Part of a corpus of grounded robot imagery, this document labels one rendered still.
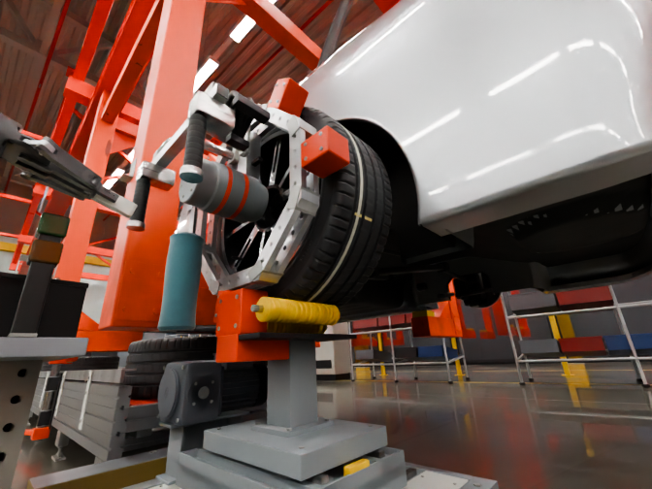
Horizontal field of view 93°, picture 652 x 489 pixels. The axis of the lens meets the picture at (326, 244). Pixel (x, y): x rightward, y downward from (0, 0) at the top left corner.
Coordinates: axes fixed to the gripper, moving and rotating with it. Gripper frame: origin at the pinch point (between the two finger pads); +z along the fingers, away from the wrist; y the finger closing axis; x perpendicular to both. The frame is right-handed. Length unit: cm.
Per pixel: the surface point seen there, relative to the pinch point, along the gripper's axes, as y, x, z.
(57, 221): 2.9, 7.2, -5.3
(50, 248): 2.8, 12.1, -3.9
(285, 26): 47, -210, 37
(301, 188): -22.9, -13.3, 26.0
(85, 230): 242, -89, 23
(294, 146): -20.9, -25.7, 22.7
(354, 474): -20, 39, 59
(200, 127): -13.0, -17.7, 4.1
